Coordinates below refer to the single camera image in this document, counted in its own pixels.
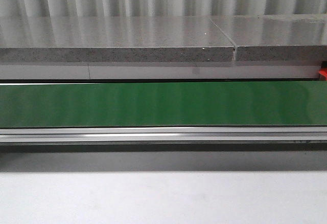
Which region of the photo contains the grey stone slab left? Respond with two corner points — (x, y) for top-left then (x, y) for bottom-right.
(1, 16), (234, 63)

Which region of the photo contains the grey stone slab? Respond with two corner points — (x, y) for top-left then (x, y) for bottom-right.
(1, 16), (234, 63)
(211, 14), (326, 65)

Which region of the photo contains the green conveyor belt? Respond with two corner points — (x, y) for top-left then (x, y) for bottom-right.
(1, 81), (326, 128)

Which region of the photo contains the grey stone slab right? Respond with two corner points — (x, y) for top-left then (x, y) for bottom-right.
(211, 14), (326, 65)

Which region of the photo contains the red plastic tray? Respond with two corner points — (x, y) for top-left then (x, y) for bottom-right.
(319, 68), (327, 81)

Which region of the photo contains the aluminium conveyor side rail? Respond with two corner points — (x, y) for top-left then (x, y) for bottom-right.
(1, 126), (326, 153)

